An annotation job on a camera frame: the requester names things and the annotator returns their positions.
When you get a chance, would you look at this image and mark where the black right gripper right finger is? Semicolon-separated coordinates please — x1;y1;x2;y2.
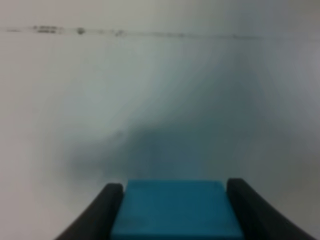
226;178;314;240

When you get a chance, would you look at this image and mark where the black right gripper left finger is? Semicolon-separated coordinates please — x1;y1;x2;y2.
56;183;124;240

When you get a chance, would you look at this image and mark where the blue cube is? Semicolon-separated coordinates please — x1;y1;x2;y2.
110;180;245;240

